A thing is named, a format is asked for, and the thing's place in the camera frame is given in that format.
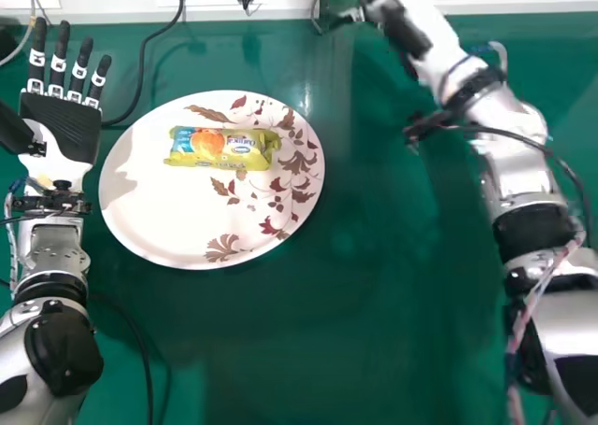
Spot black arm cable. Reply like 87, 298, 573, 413
86, 293, 156, 425
404, 111, 588, 239

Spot yellow-green biscuit packet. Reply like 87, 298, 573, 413
163, 124, 283, 173

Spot plate with brown leaf pattern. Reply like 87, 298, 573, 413
97, 90, 327, 271

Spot thick black plug cable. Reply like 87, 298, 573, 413
100, 0, 188, 128

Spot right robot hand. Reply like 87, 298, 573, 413
329, 0, 474, 105

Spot pink white twisted cable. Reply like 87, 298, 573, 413
504, 231, 588, 425

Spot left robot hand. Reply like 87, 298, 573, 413
0, 16, 114, 197

